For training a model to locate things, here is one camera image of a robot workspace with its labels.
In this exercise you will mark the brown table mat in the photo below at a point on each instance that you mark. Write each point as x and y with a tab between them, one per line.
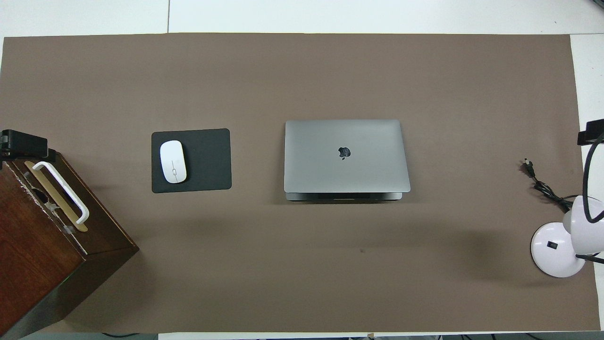
302	274

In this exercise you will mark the grey laptop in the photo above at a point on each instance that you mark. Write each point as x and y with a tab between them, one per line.
347	156

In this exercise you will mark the white computer mouse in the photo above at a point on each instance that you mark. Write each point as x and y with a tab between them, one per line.
172	161

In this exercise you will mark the white desk lamp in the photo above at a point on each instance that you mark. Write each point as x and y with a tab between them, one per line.
554	250

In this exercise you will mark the black mouse pad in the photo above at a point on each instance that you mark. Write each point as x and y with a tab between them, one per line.
207	160

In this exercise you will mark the dark wooden box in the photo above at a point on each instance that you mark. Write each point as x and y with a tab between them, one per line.
37	255

